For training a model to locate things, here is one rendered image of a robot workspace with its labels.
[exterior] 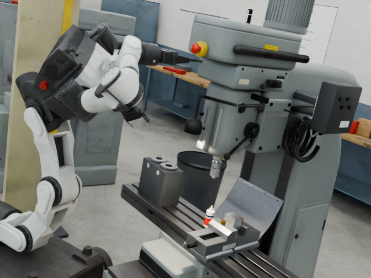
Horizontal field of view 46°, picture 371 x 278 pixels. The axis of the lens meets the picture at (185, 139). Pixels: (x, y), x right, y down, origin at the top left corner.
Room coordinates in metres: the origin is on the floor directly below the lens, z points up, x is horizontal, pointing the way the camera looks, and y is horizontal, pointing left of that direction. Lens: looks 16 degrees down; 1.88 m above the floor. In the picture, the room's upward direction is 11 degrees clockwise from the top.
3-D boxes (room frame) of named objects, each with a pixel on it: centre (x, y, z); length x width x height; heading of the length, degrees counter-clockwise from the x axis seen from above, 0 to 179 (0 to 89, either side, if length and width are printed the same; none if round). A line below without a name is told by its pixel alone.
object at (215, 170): (1.91, -0.16, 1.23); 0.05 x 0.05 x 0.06
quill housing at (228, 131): (1.92, -0.17, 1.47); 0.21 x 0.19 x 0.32; 42
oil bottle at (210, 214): (1.93, -0.18, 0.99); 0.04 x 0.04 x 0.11
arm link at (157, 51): (1.79, 0.17, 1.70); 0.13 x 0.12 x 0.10; 42
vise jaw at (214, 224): (1.75, -0.23, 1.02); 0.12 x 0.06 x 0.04; 43
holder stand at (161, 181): (2.16, 0.09, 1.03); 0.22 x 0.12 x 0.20; 38
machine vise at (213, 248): (1.77, -0.25, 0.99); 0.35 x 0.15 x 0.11; 133
